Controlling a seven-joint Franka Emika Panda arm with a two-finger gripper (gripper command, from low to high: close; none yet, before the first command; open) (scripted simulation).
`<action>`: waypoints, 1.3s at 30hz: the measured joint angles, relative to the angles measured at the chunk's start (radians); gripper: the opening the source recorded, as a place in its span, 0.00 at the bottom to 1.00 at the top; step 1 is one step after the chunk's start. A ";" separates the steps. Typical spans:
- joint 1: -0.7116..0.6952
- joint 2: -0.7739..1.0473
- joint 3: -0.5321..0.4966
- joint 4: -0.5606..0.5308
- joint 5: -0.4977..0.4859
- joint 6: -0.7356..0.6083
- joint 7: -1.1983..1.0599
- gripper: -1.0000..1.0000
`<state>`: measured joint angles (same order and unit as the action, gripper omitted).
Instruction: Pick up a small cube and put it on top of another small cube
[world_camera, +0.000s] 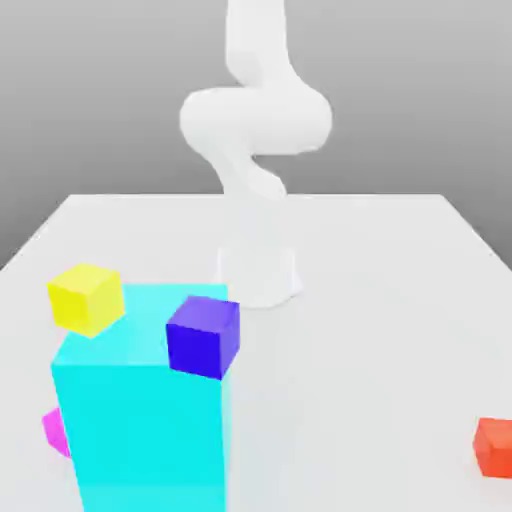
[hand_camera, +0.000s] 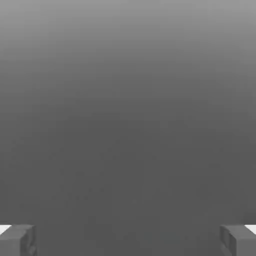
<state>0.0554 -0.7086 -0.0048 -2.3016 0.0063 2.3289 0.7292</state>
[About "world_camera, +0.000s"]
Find small blue cube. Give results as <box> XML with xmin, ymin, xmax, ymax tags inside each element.
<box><xmin>165</xmin><ymin>294</ymin><xmax>242</xmax><ymax>382</ymax></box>

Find small yellow cube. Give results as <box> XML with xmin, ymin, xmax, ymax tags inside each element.
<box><xmin>46</xmin><ymin>262</ymin><xmax>126</xmax><ymax>340</ymax></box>

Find small magenta cube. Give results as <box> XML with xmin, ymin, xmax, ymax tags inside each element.
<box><xmin>41</xmin><ymin>407</ymin><xmax>72</xmax><ymax>460</ymax></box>

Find small orange cube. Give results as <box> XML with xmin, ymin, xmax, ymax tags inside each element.
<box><xmin>472</xmin><ymin>416</ymin><xmax>512</xmax><ymax>480</ymax></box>

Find large cyan box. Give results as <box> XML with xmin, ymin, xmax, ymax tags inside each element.
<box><xmin>50</xmin><ymin>282</ymin><xmax>233</xmax><ymax>512</ymax></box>

